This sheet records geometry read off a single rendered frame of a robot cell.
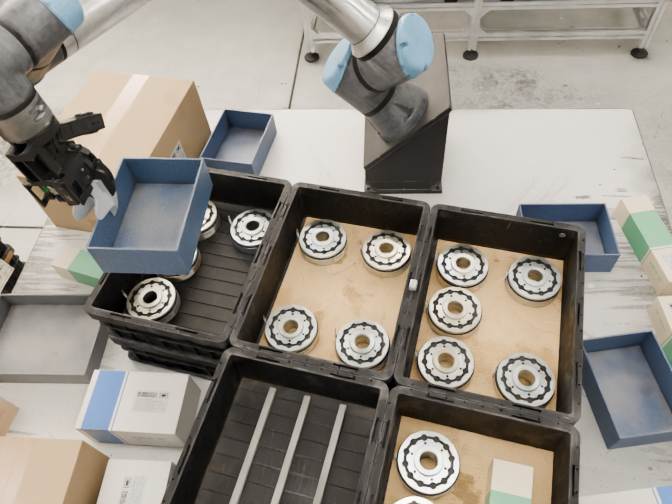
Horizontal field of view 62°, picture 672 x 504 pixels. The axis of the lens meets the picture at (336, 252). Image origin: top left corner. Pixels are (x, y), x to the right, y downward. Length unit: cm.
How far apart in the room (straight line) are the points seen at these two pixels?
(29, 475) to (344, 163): 102
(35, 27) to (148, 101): 75
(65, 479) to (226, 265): 50
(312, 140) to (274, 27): 184
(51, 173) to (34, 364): 64
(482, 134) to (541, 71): 146
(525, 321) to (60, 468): 88
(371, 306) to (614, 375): 52
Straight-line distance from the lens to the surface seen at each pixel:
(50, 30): 86
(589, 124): 175
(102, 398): 122
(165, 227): 102
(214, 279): 122
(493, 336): 112
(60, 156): 92
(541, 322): 116
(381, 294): 115
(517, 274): 117
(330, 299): 115
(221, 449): 106
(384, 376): 96
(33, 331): 149
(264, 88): 299
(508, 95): 291
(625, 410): 127
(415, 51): 117
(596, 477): 121
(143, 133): 148
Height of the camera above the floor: 182
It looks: 55 degrees down
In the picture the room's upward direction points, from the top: 7 degrees counter-clockwise
